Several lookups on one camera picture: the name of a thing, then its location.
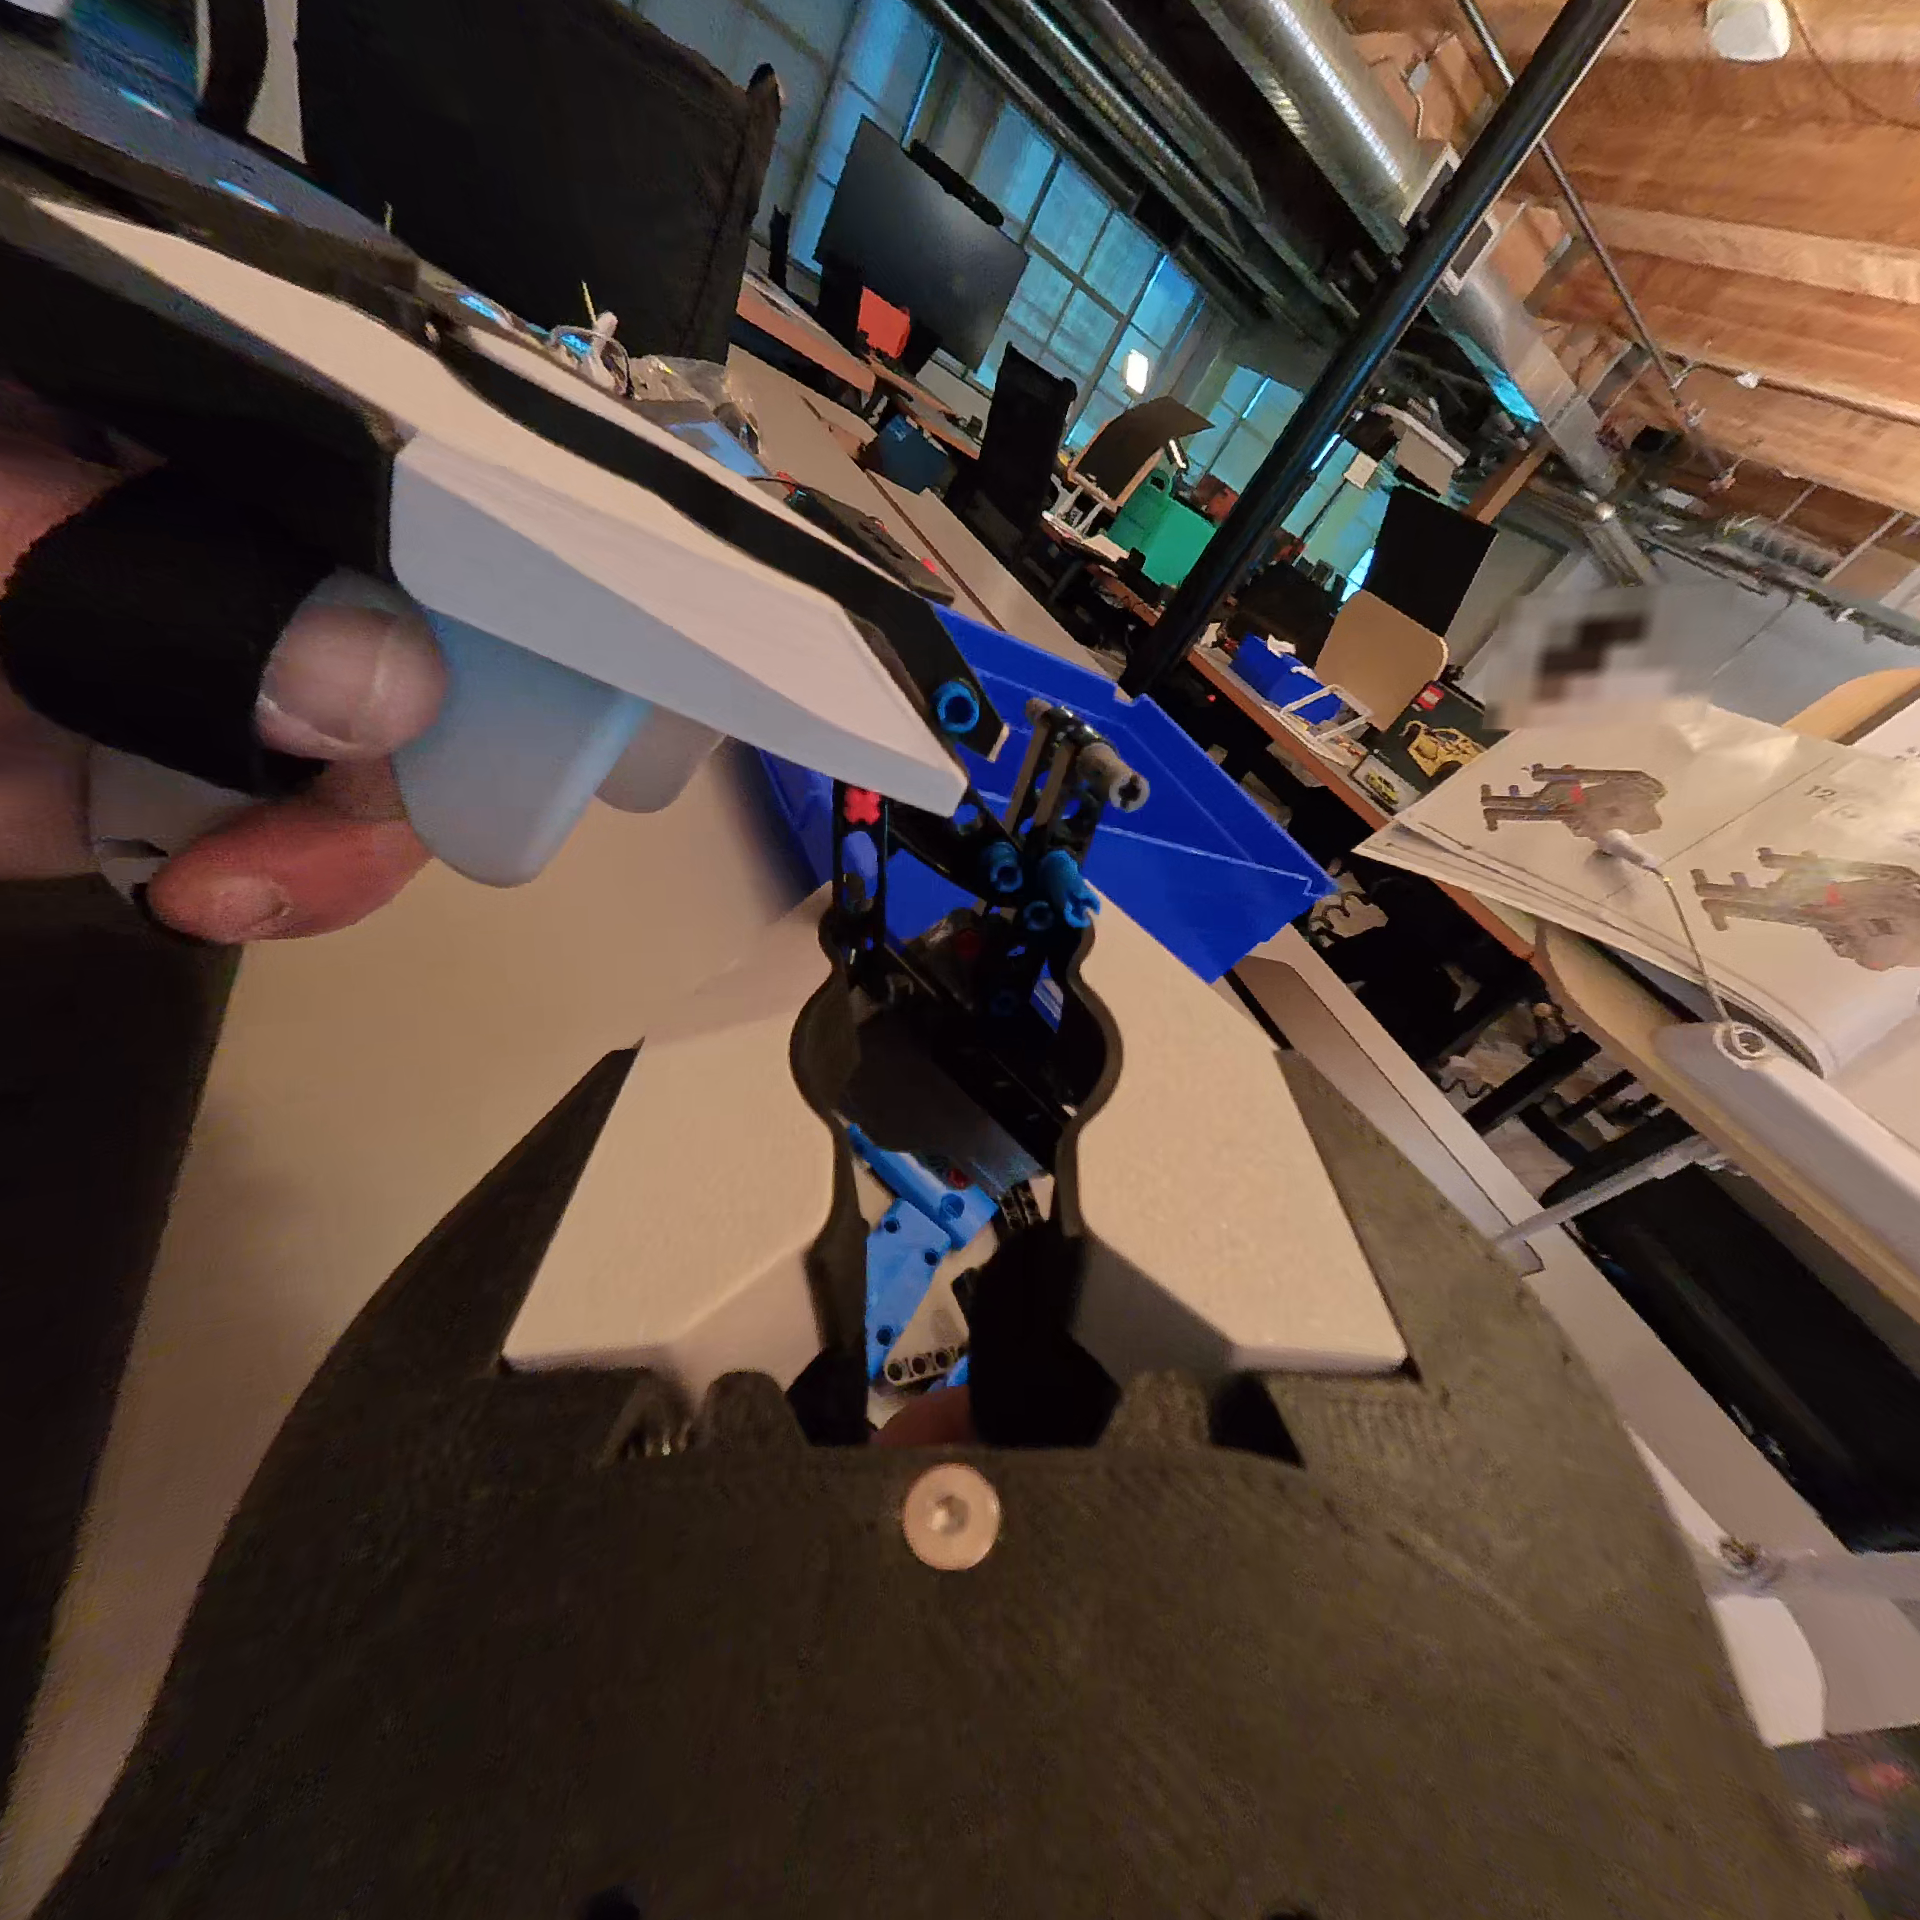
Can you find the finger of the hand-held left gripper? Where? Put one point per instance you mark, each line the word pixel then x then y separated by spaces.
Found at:
pixel 673 614
pixel 270 267

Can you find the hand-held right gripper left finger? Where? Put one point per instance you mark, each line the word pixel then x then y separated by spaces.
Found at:
pixel 690 1216

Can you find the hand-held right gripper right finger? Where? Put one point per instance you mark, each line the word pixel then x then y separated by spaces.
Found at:
pixel 1228 1216

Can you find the grey pull-back motor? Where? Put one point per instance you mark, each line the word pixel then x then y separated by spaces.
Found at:
pixel 931 1124

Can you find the black angled beam assembly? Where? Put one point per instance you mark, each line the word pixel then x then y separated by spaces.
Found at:
pixel 1048 840

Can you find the instruction booklet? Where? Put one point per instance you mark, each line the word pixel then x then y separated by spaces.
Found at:
pixel 1649 840

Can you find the grey desk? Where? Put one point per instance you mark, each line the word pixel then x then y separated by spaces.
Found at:
pixel 378 1048

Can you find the person's left hand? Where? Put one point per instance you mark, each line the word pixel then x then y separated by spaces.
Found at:
pixel 345 674

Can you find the blue holed panel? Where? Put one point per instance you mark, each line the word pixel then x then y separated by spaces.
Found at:
pixel 899 1245

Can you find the orange chair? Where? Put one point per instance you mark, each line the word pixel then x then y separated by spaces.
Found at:
pixel 885 323

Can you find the blue labelled storage bin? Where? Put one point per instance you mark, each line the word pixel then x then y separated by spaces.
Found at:
pixel 1170 811

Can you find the black monitor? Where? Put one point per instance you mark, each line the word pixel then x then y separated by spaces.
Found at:
pixel 1426 563
pixel 931 254

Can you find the green crate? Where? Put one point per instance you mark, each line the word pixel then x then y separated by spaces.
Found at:
pixel 1164 523

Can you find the dark yellow-truck toy box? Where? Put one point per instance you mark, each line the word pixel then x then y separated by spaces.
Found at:
pixel 1433 743

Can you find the black round-head pole lamp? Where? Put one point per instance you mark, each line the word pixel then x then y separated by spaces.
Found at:
pixel 1394 300

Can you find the white ceiling disc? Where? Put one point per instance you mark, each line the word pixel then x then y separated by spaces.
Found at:
pixel 1749 28

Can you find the silver air duct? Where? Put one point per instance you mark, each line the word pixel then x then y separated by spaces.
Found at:
pixel 1349 104

